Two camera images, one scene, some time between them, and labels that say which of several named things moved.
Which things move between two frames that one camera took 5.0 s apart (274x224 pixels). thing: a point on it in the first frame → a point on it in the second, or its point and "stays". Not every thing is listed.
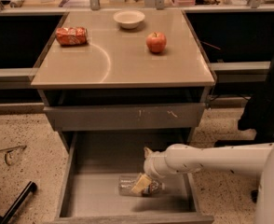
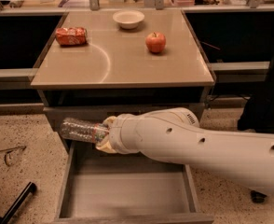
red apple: (157, 41) stays
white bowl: (129, 19) stays
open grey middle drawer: (94, 162) stays
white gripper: (150, 165) → (122, 134)
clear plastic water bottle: (126, 184) → (83, 130)
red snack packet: (72, 35) stays
